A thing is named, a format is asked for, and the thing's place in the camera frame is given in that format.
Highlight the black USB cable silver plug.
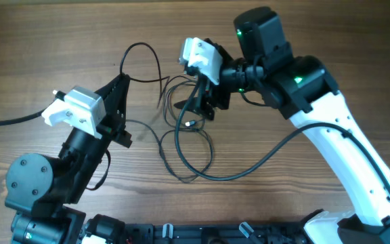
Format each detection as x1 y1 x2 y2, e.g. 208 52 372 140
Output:
125 79 215 184

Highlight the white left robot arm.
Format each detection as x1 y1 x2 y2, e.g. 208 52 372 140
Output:
5 73 132 243

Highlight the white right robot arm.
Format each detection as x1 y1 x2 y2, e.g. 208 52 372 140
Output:
179 7 390 243

